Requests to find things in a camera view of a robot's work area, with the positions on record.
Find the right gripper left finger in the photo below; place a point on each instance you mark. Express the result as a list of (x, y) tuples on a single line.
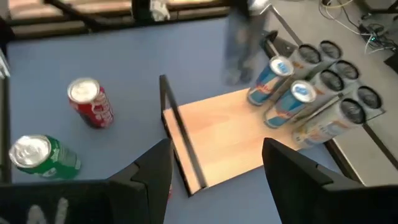
[(93, 202)]

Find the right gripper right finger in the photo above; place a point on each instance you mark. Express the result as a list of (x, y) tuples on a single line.
[(326, 205)]

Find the blue silver Red Bull can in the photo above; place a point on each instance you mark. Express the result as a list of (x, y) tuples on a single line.
[(267, 82), (286, 105)]

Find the white Celsius Arctic can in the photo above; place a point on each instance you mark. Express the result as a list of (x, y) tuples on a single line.
[(330, 49), (369, 97), (346, 69)]

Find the wooden shelf with black rails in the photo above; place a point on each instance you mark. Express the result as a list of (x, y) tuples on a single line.
[(224, 140)]

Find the green Sprite can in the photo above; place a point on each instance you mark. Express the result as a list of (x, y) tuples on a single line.
[(53, 161)]

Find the red Coca-Cola can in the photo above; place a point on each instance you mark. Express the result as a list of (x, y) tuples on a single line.
[(169, 192), (93, 109)]

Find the blue table mat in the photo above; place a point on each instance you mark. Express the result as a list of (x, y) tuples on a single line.
[(140, 62)]

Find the black device with green light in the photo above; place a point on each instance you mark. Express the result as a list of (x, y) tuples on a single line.
[(370, 31)]

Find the grey metal mounting plate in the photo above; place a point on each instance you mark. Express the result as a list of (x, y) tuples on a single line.
[(160, 9)]

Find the black floor stand foot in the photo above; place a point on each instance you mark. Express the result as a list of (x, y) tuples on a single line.
[(379, 4)]

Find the black metal table frame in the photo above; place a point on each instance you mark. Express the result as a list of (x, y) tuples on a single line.
[(37, 29)]

